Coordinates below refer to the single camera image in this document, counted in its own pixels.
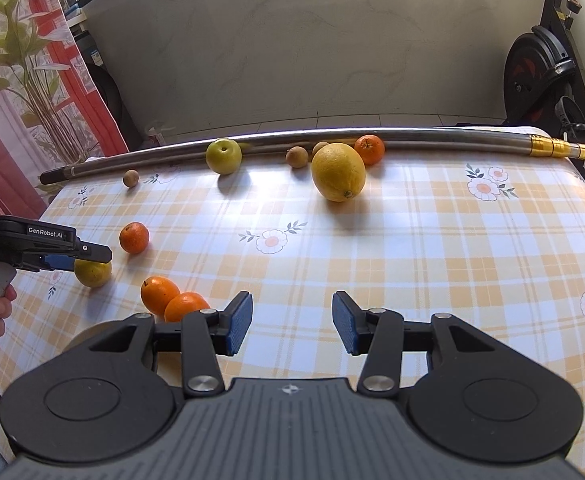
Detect round orange fruit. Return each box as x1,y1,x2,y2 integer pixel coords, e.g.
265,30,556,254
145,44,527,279
164,292,211,323

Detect plant print curtain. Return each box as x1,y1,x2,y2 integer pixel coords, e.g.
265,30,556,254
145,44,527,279
0,0,129,221

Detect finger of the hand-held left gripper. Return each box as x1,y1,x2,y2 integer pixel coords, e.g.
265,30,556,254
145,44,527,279
40,254,76,272
75,241,114,264

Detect oval orange fruit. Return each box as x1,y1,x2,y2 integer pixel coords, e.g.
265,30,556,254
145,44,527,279
140,276,181,317

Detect small orange tangerine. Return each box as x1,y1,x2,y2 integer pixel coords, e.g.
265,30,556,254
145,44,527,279
119,222,150,254
354,134,386,166

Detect green apple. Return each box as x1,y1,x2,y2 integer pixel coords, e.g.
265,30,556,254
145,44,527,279
205,138,243,176

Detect small yellow-green fruit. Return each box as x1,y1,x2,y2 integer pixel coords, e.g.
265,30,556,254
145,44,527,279
74,259,112,289

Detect black exercise bike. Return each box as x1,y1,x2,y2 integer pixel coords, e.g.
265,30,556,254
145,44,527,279
503,0,585,191

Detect dark bin with blue label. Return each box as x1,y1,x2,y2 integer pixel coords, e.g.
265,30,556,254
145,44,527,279
75,30,126,128

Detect large yellow lemon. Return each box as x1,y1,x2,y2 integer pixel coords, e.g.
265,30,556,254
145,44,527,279
311,143,367,203

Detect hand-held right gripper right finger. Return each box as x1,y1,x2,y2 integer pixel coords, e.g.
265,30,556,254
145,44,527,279
331,291,498,395

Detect white plastic scrap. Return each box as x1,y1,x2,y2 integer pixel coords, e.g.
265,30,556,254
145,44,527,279
142,122,176,141

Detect long metal pole gold rings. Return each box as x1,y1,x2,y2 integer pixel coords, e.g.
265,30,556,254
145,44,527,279
40,127,585,185

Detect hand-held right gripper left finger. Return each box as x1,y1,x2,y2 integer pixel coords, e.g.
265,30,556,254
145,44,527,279
88,291,254,397

